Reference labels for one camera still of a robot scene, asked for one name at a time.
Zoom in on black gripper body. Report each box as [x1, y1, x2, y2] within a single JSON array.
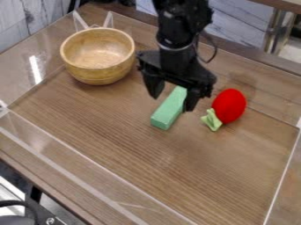
[[138, 50, 217, 89]]

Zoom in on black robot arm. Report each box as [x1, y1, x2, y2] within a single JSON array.
[[137, 0, 217, 112]]

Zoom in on metal table leg background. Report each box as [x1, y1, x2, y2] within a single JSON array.
[[265, 9, 297, 54]]

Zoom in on black table frame bracket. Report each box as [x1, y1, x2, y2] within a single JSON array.
[[0, 184, 68, 225]]

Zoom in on green rectangular block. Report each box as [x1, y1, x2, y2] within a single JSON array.
[[150, 86, 187, 130]]

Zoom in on clear acrylic tray walls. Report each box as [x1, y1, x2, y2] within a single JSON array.
[[0, 5, 301, 225]]

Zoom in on wooden bowl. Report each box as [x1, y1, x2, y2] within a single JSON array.
[[60, 27, 135, 85]]

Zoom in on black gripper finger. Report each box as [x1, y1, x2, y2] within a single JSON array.
[[183, 86, 213, 112], [141, 69, 165, 99]]

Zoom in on red plush fruit green stem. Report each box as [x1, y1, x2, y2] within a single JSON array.
[[201, 89, 248, 132]]

